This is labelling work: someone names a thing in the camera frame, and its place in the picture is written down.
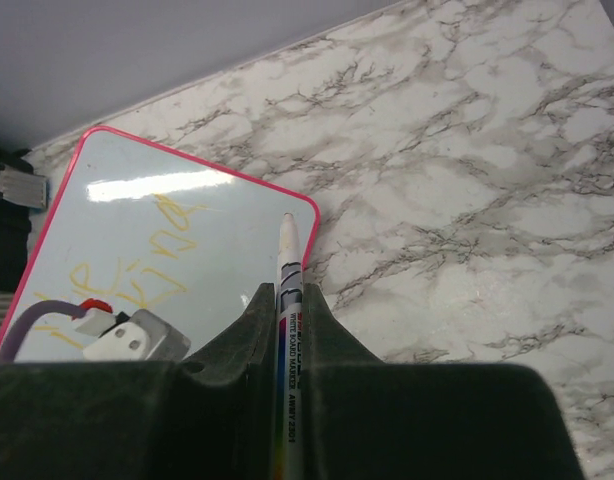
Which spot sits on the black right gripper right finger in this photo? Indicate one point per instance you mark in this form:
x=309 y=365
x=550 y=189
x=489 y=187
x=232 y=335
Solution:
x=364 y=418

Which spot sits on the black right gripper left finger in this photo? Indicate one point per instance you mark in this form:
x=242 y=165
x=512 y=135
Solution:
x=208 y=417

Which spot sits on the pink framed whiteboard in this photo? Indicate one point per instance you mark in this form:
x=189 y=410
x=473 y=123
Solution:
x=138 y=225

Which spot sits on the black toolbox clear lids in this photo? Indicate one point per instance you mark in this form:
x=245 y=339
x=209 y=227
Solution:
x=21 y=192

